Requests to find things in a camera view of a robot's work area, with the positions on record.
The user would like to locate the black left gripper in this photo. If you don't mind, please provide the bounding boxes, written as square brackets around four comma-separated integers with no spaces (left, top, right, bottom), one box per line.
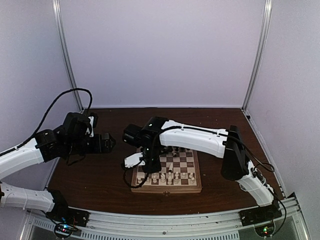
[65,132,116,156]

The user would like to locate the white knight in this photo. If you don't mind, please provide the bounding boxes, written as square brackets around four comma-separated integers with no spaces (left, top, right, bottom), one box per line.
[168,163,173,172]

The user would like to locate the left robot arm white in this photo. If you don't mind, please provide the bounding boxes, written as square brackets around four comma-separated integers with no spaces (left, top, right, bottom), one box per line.
[0,110,116,222]

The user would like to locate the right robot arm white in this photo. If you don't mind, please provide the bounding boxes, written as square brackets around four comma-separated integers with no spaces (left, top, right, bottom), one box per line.
[122,117,282,221]

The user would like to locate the wooden chess board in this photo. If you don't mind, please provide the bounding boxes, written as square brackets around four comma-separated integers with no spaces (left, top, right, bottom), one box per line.
[131,147,202,194]

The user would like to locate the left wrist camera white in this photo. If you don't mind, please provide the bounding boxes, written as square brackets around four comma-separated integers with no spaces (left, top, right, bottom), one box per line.
[86,112,98,138]

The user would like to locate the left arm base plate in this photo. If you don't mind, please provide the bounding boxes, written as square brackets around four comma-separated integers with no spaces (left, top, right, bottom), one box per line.
[46,204,90,227]

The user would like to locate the aluminium front rail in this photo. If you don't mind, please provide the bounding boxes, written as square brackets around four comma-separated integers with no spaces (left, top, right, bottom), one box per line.
[18,197,311,240]

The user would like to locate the left aluminium corner post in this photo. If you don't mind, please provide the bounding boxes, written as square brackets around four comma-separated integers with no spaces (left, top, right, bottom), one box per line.
[51,0,83,111]

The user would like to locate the aluminium corner post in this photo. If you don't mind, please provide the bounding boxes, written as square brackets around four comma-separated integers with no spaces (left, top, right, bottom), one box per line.
[51,0,83,111]
[241,0,273,113]

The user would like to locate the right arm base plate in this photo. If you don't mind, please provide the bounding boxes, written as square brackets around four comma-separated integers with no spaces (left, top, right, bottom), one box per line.
[239,207,282,227]

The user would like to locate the right aluminium corner post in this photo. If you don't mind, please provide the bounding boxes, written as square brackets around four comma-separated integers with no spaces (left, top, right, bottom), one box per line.
[241,0,273,113]

